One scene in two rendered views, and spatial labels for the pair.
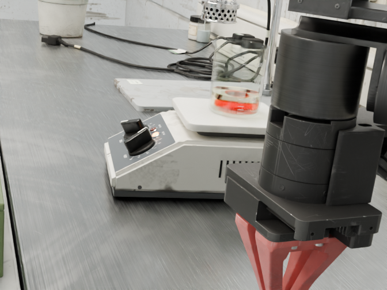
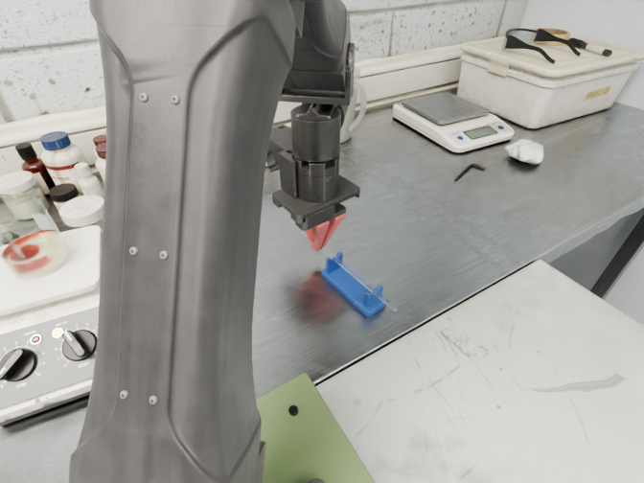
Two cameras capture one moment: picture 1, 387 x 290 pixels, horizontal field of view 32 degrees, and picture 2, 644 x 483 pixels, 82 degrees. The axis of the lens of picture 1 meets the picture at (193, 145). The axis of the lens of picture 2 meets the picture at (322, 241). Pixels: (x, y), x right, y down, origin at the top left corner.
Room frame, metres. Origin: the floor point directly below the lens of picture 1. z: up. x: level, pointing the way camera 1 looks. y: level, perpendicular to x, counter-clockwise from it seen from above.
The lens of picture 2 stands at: (0.50, 0.33, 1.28)
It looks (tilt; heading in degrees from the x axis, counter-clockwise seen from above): 40 degrees down; 259
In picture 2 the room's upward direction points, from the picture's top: straight up
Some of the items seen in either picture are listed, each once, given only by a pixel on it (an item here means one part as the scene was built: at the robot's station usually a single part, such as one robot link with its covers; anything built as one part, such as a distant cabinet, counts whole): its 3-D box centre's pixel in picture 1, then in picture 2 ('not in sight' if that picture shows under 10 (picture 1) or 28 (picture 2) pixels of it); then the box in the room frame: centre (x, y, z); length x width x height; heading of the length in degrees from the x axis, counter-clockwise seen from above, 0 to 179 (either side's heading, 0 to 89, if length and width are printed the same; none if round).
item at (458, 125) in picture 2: not in sight; (450, 119); (0.01, -0.49, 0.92); 0.26 x 0.19 x 0.05; 106
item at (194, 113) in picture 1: (228, 115); (45, 266); (0.76, -0.04, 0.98); 0.12 x 0.12 x 0.01; 13
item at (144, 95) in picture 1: (205, 95); not in sight; (1.19, -0.01, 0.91); 0.30 x 0.20 x 0.01; 110
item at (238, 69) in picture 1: (235, 79); (26, 238); (0.76, -0.04, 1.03); 0.07 x 0.06 x 0.08; 118
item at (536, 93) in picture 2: not in sight; (540, 76); (-0.30, -0.61, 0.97); 0.37 x 0.31 x 0.14; 16
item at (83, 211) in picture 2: not in sight; (93, 227); (0.76, -0.17, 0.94); 0.06 x 0.06 x 0.08
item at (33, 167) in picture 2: not in sight; (36, 170); (0.90, -0.36, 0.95); 0.04 x 0.04 x 0.10
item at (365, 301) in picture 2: not in sight; (353, 281); (0.40, 0.00, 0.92); 0.10 x 0.03 x 0.04; 117
